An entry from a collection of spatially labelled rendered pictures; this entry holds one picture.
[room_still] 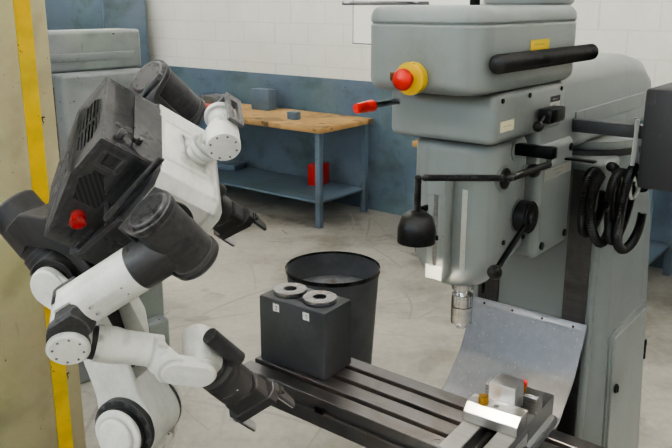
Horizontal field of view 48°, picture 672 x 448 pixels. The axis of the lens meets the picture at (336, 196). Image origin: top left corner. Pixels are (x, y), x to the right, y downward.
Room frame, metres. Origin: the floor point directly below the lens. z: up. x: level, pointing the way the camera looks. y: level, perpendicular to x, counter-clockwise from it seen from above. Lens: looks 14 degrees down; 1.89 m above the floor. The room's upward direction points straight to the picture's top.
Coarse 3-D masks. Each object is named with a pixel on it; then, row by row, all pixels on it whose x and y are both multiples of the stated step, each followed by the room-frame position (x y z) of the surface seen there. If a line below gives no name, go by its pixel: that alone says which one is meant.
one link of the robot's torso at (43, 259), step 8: (40, 256) 1.53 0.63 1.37; (48, 256) 1.52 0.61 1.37; (56, 256) 1.53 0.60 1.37; (64, 256) 1.53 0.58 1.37; (32, 264) 1.53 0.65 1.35; (40, 264) 1.53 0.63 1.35; (48, 264) 1.52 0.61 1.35; (56, 264) 1.52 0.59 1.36; (64, 264) 1.51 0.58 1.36; (72, 264) 1.53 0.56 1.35; (32, 272) 1.53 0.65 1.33; (64, 272) 1.51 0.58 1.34; (72, 272) 1.51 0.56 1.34; (80, 272) 1.52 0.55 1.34
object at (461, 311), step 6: (456, 300) 1.55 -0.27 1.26; (456, 306) 1.55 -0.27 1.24; (462, 306) 1.55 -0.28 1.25; (468, 306) 1.55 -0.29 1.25; (456, 312) 1.55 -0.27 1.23; (462, 312) 1.55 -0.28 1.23; (468, 312) 1.55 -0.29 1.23; (456, 318) 1.55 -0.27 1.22; (462, 318) 1.55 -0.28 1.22; (468, 318) 1.55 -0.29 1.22; (456, 324) 1.55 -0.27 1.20; (462, 324) 1.55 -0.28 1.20; (468, 324) 1.55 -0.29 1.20
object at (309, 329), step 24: (288, 288) 1.93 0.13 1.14; (264, 312) 1.89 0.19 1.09; (288, 312) 1.84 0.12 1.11; (312, 312) 1.79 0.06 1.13; (336, 312) 1.81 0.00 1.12; (264, 336) 1.89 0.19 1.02; (288, 336) 1.84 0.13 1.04; (312, 336) 1.79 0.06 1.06; (336, 336) 1.81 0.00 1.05; (288, 360) 1.84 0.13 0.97; (312, 360) 1.79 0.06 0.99; (336, 360) 1.81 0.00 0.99
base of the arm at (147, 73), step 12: (156, 60) 1.65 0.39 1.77; (144, 72) 1.63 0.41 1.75; (156, 72) 1.61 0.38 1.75; (168, 72) 1.61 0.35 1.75; (132, 84) 1.64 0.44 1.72; (144, 84) 1.60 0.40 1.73; (156, 96) 1.58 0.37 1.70; (168, 108) 1.60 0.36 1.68; (204, 108) 1.68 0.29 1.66; (192, 120) 1.66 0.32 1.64
